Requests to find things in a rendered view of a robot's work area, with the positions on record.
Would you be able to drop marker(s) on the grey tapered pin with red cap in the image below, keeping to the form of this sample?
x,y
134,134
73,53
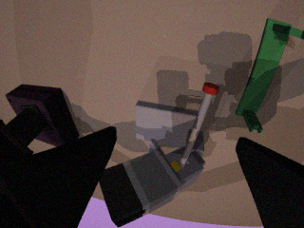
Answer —
x,y
210,90

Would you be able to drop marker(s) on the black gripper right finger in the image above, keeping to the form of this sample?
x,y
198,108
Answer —
x,y
276,183

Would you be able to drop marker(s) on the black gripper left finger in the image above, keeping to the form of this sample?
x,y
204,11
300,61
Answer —
x,y
52,188

